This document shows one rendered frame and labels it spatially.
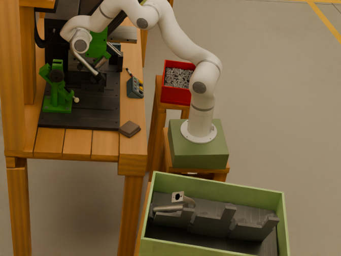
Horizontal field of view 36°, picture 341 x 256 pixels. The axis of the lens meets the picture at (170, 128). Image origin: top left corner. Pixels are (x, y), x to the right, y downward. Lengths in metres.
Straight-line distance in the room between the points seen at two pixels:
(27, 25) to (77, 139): 0.61
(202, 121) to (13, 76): 0.92
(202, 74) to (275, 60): 3.20
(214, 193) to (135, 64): 1.15
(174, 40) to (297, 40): 3.75
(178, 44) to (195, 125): 0.45
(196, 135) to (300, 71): 2.93
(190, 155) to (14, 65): 0.93
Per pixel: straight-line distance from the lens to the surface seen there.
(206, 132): 2.71
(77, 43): 2.67
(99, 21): 2.57
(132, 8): 2.42
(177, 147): 2.67
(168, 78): 3.29
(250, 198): 2.56
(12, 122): 2.58
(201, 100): 2.56
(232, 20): 6.22
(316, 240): 3.77
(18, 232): 3.12
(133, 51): 3.48
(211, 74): 2.46
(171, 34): 2.45
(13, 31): 2.32
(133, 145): 2.71
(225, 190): 2.52
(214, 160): 2.69
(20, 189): 2.87
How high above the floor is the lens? 2.63
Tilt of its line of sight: 37 degrees down
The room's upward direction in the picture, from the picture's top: 9 degrees clockwise
